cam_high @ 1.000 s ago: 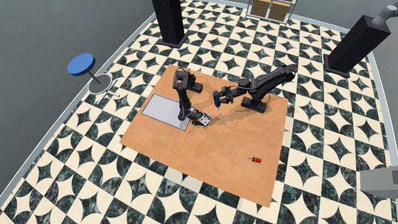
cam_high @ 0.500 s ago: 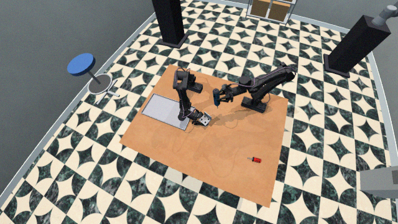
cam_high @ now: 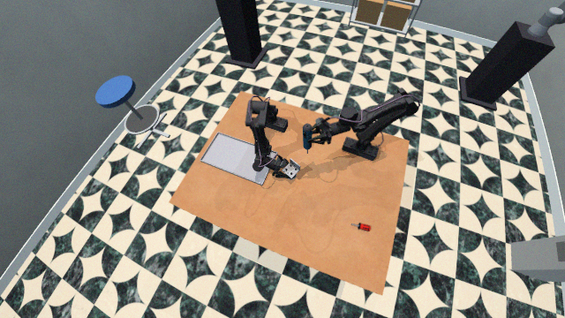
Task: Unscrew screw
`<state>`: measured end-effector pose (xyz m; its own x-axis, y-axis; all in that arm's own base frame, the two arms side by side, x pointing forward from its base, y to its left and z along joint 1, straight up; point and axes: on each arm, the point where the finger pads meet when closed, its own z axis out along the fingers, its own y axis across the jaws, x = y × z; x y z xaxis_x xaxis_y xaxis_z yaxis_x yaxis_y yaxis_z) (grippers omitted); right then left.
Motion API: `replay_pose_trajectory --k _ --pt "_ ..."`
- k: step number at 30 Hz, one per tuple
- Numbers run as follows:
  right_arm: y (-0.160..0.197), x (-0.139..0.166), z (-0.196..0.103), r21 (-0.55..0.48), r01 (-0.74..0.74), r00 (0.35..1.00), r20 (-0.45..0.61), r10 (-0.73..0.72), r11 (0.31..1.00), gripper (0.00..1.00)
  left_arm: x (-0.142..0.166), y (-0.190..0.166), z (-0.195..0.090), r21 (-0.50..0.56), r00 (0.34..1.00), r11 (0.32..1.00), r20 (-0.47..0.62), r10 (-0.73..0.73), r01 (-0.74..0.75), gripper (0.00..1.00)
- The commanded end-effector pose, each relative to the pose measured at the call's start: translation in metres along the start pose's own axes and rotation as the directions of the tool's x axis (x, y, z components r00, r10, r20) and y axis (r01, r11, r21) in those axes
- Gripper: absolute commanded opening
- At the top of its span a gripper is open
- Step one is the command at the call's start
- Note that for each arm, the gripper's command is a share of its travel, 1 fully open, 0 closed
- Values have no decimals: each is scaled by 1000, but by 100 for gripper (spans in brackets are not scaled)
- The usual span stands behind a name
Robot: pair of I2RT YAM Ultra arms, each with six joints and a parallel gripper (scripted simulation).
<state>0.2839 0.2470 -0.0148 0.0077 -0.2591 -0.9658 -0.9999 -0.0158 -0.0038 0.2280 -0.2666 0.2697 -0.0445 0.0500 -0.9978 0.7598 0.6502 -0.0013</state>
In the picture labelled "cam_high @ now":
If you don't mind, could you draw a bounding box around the red screwdriver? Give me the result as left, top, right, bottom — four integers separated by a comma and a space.
358, 223, 371, 231

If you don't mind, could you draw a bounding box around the blue electric screwdriver barrel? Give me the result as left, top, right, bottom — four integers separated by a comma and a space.
303, 124, 313, 154

